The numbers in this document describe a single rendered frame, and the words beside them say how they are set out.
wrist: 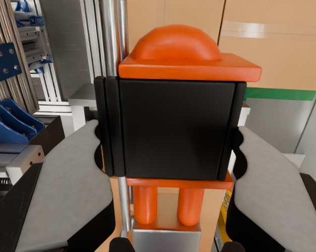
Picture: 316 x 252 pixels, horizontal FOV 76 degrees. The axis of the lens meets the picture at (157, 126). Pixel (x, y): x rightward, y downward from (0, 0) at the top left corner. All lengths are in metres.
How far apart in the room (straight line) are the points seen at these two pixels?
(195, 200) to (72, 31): 1.12
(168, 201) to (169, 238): 0.03
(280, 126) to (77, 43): 1.46
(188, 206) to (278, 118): 1.55
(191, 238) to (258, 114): 1.46
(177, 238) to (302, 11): 0.83
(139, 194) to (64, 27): 1.11
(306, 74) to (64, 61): 1.13
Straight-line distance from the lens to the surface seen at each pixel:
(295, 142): 1.88
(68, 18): 1.21
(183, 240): 0.21
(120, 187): 0.16
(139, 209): 0.19
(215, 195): 0.58
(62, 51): 1.25
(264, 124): 1.68
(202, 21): 0.80
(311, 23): 0.94
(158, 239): 0.21
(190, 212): 0.19
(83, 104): 0.83
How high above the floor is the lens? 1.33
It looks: 62 degrees down
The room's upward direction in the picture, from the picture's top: 177 degrees counter-clockwise
